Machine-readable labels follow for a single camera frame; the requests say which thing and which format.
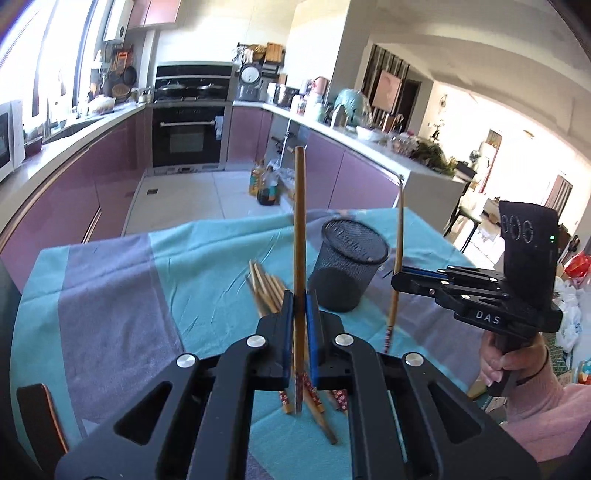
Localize bamboo chopstick red patterned end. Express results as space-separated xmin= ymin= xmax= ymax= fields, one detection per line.
xmin=294 ymin=146 xmax=307 ymax=414

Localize purple kitchen cabinets right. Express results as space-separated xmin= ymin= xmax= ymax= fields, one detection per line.
xmin=226 ymin=102 xmax=400 ymax=210

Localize purple kitchen cabinets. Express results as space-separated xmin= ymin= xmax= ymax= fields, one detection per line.
xmin=1 ymin=106 xmax=152 ymax=288
xmin=226 ymin=102 xmax=400 ymax=210

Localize purple kitchen cabinets left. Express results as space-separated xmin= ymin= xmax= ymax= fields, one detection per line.
xmin=1 ymin=106 xmax=152 ymax=288

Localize person's right hand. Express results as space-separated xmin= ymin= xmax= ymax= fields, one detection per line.
xmin=479 ymin=331 xmax=549 ymax=386

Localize bamboo chopstick on cloth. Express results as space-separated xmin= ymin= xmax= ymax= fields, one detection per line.
xmin=256 ymin=265 xmax=325 ymax=414
xmin=246 ymin=260 xmax=338 ymax=445
xmin=246 ymin=276 xmax=294 ymax=415
xmin=270 ymin=276 xmax=349 ymax=414

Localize black mesh utensil cup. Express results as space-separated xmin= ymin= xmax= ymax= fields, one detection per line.
xmin=308 ymin=219 xmax=390 ymax=313

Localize green plant on counter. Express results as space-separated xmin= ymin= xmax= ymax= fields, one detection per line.
xmin=410 ymin=141 xmax=456 ymax=177

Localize teal and purple tablecloth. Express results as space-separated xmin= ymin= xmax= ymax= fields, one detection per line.
xmin=1 ymin=207 xmax=482 ymax=479

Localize oil bottles on floor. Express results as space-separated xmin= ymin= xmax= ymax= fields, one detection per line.
xmin=249 ymin=159 xmax=279 ymax=206

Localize metal cooking pot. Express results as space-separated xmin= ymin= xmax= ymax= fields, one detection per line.
xmin=273 ymin=84 xmax=300 ymax=108

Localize black built-in oven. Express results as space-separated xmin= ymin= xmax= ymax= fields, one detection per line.
xmin=152 ymin=105 xmax=225 ymax=169

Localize white microwave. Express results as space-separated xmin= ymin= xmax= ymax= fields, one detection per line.
xmin=0 ymin=100 xmax=25 ymax=181

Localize black gas stove top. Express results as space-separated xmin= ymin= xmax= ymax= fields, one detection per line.
xmin=154 ymin=62 xmax=236 ymax=101

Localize black camera box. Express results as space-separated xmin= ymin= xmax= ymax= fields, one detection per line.
xmin=499 ymin=200 xmax=559 ymax=311

